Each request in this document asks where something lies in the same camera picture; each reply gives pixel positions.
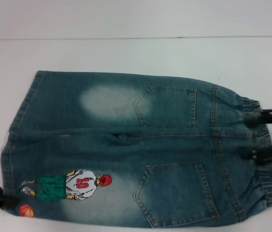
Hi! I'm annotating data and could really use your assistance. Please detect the blue denim shorts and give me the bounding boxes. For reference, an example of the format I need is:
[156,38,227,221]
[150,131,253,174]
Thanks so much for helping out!
[0,70,272,232]

